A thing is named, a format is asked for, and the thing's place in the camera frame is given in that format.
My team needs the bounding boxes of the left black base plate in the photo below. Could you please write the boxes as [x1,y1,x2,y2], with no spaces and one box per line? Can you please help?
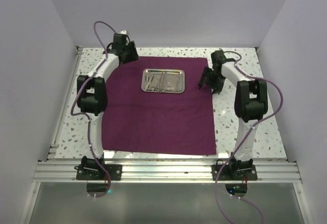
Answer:
[74,164,123,181]

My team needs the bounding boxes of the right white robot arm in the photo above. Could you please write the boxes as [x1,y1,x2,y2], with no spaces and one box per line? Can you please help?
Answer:
[198,51,268,180]

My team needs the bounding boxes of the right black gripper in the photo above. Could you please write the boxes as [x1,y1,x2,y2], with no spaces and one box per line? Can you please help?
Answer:
[199,67,226,95]

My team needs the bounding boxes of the steel forceps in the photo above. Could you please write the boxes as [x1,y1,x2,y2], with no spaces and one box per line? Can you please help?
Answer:
[145,74,153,91]

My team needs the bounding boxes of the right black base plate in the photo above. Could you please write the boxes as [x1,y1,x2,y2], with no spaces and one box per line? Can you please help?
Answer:
[211,164,258,181]

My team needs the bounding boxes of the steel instrument tray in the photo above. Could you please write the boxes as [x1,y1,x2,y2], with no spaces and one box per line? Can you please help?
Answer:
[141,68,185,94]

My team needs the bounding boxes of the aluminium front rail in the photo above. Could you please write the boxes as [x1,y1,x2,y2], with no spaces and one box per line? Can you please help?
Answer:
[32,158,302,183]

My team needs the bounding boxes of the aluminium rail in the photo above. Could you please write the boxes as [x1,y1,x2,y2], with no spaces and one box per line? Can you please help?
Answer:
[46,46,84,161]
[32,158,302,183]

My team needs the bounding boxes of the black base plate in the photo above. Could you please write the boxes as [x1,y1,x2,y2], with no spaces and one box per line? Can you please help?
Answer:
[74,164,123,181]
[211,164,258,181]

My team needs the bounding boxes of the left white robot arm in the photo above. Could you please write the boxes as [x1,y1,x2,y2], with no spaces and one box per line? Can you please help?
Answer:
[71,30,138,180]

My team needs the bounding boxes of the aluminium left side rail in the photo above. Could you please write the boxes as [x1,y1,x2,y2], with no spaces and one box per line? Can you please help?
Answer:
[46,46,84,161]

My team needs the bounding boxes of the purple surgical wrap cloth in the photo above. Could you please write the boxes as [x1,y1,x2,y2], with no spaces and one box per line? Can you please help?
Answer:
[101,57,216,155]

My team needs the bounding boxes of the steel surgical scissors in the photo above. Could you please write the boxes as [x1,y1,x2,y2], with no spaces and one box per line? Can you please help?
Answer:
[154,72,167,92]

